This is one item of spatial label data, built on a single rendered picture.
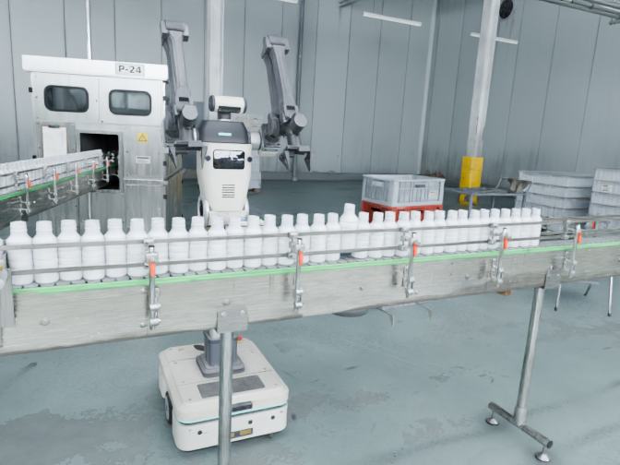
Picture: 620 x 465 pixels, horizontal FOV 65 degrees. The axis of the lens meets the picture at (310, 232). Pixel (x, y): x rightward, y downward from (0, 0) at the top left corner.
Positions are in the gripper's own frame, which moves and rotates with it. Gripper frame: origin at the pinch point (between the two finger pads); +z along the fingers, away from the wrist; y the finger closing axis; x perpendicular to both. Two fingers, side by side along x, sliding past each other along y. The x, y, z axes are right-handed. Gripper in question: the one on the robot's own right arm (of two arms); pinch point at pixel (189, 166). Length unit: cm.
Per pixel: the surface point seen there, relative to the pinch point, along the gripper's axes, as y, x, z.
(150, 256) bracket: -17, -37, 44
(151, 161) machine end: -3, 293, -141
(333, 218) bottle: 44, -25, 32
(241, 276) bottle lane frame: 10, -24, 49
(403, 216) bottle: 73, -22, 31
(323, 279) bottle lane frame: 39, -19, 51
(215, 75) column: 128, 590, -453
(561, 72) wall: 971, 592, -514
